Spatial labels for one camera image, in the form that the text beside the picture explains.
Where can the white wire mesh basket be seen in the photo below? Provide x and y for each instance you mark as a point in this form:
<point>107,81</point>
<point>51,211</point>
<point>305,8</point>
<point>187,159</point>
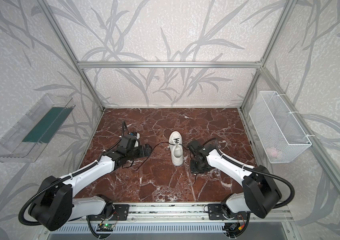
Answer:
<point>277,126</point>

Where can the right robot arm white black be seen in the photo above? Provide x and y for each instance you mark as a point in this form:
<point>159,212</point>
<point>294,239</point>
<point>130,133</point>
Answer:
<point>262,191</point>

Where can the aluminium frame post back left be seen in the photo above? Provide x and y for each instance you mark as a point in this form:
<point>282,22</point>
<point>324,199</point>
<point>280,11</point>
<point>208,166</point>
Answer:
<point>48,14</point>

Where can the aluminium frame crossbar back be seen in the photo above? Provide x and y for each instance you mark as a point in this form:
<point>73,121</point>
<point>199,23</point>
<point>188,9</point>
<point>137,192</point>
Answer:
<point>241,65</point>

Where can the left green circuit board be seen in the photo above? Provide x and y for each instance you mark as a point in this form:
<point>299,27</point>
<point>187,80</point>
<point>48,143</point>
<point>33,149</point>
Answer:
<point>105,227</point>

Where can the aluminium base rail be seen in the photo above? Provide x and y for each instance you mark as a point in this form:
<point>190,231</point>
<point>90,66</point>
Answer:
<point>190,212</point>

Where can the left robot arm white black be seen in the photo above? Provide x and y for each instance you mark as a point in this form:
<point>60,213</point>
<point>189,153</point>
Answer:
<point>55,203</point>

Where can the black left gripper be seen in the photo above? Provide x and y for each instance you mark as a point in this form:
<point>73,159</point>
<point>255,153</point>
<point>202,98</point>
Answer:
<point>141,150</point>

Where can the aluminium frame post back right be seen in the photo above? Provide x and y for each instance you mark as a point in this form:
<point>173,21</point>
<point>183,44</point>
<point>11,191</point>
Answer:
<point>286,12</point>

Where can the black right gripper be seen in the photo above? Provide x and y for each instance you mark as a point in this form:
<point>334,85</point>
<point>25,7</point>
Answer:
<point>196,160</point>

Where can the right circuit board with wires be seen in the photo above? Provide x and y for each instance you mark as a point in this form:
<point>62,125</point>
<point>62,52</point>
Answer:
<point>234,228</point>

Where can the pink item in basket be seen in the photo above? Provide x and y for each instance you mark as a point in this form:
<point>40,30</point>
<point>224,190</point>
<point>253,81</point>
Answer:
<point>274,153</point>

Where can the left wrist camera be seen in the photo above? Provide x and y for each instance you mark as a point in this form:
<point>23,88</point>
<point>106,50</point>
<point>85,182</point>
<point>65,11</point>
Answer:
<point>135,134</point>

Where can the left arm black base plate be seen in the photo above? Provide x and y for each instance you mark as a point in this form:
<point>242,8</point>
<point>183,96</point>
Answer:
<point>120,213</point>

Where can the white sneaker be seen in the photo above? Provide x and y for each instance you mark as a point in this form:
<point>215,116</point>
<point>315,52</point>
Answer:
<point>176,148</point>

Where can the aluminium frame post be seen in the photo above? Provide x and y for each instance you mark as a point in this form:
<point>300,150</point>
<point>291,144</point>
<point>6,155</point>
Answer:
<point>286,12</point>
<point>48,14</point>

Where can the black shoelace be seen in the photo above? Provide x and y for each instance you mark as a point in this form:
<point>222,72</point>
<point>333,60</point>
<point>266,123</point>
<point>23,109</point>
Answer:
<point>158,169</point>

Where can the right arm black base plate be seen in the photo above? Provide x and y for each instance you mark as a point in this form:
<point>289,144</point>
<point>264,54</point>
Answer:
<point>214,211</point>

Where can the clear plastic wall bin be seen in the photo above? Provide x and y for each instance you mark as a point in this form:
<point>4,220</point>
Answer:
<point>29,137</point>

